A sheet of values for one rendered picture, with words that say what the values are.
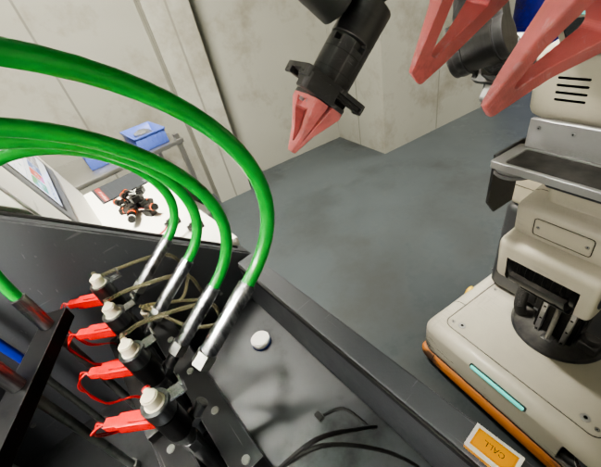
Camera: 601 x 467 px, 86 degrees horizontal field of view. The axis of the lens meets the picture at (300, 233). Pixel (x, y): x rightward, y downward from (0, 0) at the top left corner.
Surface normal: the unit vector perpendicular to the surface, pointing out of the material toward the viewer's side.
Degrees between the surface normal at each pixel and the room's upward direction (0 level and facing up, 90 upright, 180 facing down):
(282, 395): 0
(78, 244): 90
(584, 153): 90
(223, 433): 0
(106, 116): 90
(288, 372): 0
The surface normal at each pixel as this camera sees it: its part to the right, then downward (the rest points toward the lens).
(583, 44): -0.41, -0.42
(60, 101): 0.51, 0.44
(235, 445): -0.19, -0.77
